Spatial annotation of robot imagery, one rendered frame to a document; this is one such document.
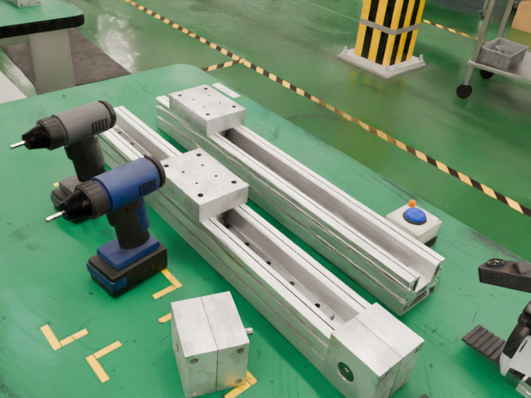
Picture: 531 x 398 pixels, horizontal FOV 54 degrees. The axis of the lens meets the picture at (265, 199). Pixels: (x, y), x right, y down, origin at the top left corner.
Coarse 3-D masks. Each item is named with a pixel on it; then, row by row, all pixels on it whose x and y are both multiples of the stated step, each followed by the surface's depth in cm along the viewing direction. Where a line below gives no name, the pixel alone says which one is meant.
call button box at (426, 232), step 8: (400, 208) 106; (392, 216) 104; (400, 216) 104; (432, 216) 105; (400, 224) 102; (408, 224) 102; (416, 224) 102; (424, 224) 102; (432, 224) 103; (440, 224) 104; (408, 232) 101; (416, 232) 100; (424, 232) 101; (432, 232) 103; (424, 240) 103; (432, 240) 105
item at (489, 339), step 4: (488, 332) 86; (492, 332) 86; (484, 336) 85; (488, 336) 85; (492, 336) 85; (496, 336) 85; (480, 340) 84; (484, 340) 84; (488, 340) 84; (492, 340) 84; (496, 340) 84; (476, 344) 83; (480, 344) 83; (484, 344) 84; (488, 344) 83; (492, 344) 84; (476, 348) 83; (480, 348) 83; (484, 348) 83; (488, 348) 83; (480, 352) 82; (484, 352) 82
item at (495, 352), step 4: (500, 340) 84; (504, 340) 84; (496, 344) 83; (500, 344) 84; (504, 344) 84; (492, 348) 83; (496, 348) 83; (500, 348) 83; (488, 352) 82; (492, 352) 82; (496, 352) 82; (500, 352) 82; (488, 356) 82; (492, 356) 82; (496, 356) 81; (500, 356) 82; (492, 360) 81; (496, 360) 81
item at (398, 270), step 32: (160, 96) 133; (160, 128) 136; (192, 128) 124; (224, 160) 117; (256, 160) 112; (288, 160) 113; (256, 192) 112; (288, 192) 103; (320, 192) 107; (288, 224) 106; (320, 224) 100; (352, 224) 102; (384, 224) 97; (352, 256) 94; (384, 256) 90; (416, 256) 92; (384, 288) 91; (416, 288) 90
